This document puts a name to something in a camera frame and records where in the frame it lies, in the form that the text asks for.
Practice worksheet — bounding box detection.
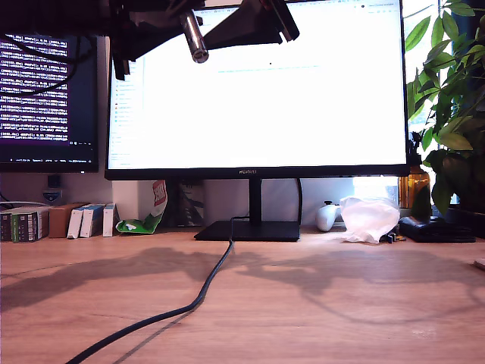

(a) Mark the thick black table cable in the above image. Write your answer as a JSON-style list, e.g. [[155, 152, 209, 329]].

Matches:
[[66, 216, 236, 364]]

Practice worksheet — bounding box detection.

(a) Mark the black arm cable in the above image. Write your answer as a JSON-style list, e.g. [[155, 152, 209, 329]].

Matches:
[[0, 33, 83, 65], [14, 36, 95, 96]]

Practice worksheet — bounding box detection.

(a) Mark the green red snack bag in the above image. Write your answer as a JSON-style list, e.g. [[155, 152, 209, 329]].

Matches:
[[115, 180, 168, 234]]

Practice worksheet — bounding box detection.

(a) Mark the thin white cable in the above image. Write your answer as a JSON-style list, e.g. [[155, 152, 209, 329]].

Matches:
[[0, 200, 50, 209]]

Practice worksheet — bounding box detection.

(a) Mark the green black printed box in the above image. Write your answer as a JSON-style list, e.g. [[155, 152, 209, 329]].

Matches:
[[10, 211, 41, 243]]

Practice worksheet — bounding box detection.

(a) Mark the dark monitor with code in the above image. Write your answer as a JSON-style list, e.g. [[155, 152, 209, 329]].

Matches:
[[0, 0, 100, 174]]

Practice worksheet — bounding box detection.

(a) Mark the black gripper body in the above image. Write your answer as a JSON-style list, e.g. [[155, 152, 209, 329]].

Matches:
[[109, 22, 133, 81], [266, 0, 302, 42]]

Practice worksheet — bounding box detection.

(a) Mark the white crumpled plastic bag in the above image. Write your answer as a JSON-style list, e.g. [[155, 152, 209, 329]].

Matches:
[[339, 196, 401, 244]]

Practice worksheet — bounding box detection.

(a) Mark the black Huawei monitor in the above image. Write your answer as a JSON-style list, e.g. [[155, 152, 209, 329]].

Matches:
[[105, 0, 411, 243]]

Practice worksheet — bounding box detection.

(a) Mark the white game controller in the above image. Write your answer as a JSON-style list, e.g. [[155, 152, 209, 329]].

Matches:
[[316, 200, 343, 233]]

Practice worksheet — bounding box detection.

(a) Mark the thin black monitor cable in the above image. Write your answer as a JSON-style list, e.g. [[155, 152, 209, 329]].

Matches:
[[295, 177, 305, 225]]

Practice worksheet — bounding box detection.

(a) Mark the amber glass pump bottle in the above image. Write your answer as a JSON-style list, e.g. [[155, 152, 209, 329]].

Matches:
[[397, 131, 433, 210]]

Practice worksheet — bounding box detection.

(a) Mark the metallic silver laser pointer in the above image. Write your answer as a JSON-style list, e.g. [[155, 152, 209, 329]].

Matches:
[[179, 11, 211, 64]]

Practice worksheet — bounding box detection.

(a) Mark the dark patterned box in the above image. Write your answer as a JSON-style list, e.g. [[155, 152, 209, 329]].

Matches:
[[177, 180, 206, 228]]

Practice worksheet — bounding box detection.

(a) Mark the white blue small box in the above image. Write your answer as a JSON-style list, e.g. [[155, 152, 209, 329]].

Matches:
[[102, 203, 117, 238], [79, 204, 106, 239], [67, 204, 92, 240]]

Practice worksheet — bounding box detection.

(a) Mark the dark printed box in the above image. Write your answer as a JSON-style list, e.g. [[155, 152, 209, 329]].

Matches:
[[0, 212, 13, 243]]

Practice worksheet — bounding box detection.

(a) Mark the green leafy house plant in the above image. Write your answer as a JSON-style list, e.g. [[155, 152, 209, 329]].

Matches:
[[403, 0, 485, 217]]

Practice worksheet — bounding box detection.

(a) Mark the black square plant pot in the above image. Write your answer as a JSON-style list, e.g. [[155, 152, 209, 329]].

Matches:
[[441, 204, 485, 238]]

